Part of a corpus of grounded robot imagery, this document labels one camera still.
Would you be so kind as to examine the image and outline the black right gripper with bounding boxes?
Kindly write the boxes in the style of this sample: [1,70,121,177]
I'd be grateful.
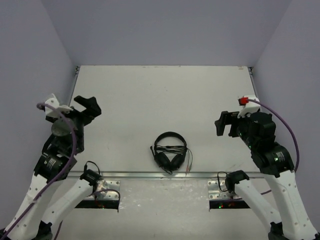
[215,111,257,150]

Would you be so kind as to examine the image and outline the black headphones with cable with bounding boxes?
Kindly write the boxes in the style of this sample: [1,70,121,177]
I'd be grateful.
[150,131,193,175]

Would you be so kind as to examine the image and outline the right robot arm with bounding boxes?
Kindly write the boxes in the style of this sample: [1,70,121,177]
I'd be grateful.
[214,111,320,240]

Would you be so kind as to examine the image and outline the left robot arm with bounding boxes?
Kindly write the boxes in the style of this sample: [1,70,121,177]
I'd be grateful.
[0,95,103,240]

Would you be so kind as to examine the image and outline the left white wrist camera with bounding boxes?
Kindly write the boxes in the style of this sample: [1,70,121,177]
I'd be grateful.
[36,93,73,119]

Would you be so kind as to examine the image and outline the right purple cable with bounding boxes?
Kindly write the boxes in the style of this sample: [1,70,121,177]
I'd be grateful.
[252,98,300,196]

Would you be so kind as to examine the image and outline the right base black wire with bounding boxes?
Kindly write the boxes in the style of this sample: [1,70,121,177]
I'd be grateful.
[216,170,230,193]

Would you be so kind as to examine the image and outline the base black wire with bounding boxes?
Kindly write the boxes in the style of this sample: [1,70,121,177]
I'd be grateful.
[83,161,103,186]
[216,170,230,193]

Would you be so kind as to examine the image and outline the left base black wire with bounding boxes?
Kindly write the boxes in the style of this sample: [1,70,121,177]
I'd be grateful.
[83,161,103,186]

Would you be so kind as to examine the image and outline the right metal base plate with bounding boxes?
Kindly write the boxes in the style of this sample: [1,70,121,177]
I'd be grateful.
[207,179,242,201]

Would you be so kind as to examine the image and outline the metal base plate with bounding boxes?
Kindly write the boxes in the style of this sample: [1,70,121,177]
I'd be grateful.
[93,179,121,201]
[207,179,242,201]

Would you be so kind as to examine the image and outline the aluminium table front rail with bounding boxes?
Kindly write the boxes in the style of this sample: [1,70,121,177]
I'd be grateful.
[66,170,263,180]

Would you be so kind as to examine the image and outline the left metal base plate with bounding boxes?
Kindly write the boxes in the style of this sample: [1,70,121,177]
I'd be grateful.
[93,179,121,201]

